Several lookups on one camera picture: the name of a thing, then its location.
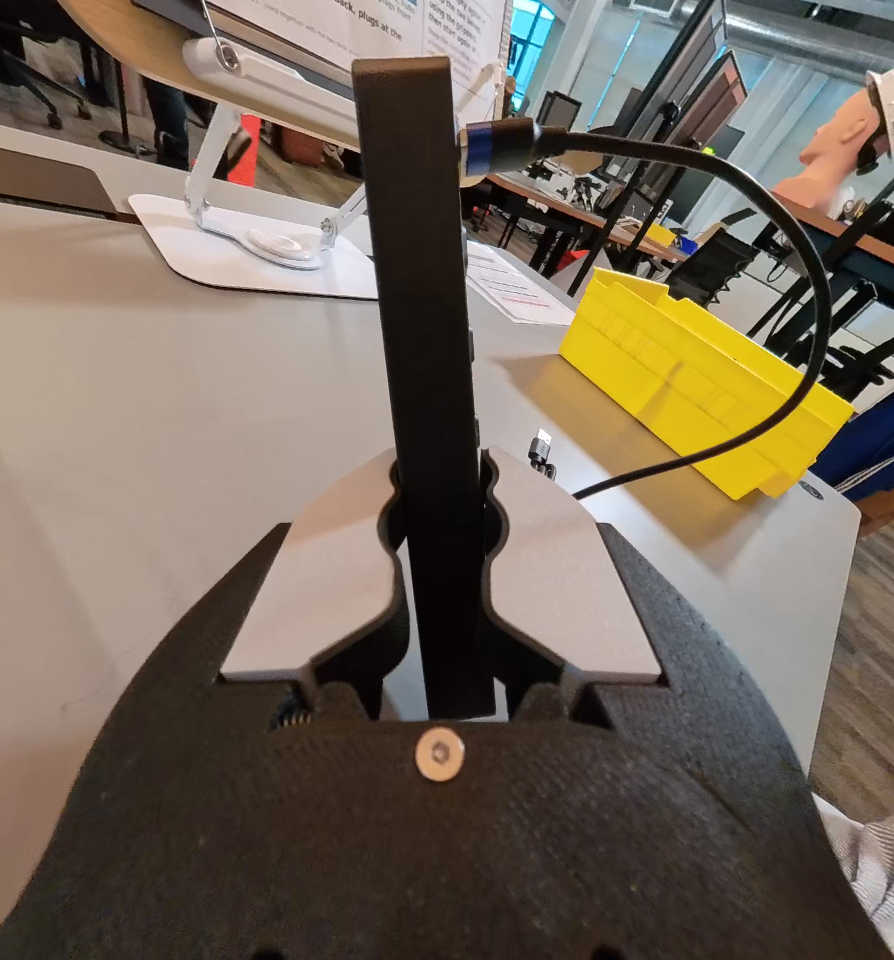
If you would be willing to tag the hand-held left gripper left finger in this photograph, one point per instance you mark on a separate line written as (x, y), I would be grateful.
(319, 585)

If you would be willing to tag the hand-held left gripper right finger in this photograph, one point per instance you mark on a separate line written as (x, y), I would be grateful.
(574, 585)

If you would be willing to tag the black USB hub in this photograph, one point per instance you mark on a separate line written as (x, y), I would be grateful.
(424, 375)

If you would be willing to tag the person's right forearm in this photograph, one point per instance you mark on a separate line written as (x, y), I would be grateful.
(882, 885)

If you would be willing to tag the grey desk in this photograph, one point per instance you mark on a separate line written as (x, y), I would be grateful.
(154, 450)

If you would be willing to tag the yellow plastic bin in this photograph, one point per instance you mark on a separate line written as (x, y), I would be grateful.
(679, 375)

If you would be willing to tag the white paper sheet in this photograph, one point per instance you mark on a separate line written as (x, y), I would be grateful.
(522, 292)

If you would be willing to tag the blue cloth white stripes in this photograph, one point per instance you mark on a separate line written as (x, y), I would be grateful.
(882, 442)

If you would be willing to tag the black office chair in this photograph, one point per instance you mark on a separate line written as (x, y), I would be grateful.
(709, 262)

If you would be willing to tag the white tablet stand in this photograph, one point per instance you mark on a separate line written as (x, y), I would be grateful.
(192, 247)

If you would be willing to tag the wooden table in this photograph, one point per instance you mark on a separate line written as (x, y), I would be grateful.
(567, 206)

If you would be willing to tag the orange safety cone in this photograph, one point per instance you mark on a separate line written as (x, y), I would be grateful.
(244, 154)

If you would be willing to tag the mannequin head white hard hat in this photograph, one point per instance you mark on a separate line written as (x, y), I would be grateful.
(829, 142)

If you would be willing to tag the black monitor rack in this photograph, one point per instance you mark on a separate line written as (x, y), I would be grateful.
(709, 82)

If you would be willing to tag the instruction sheet on white stand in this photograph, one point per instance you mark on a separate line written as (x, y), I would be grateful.
(117, 37)

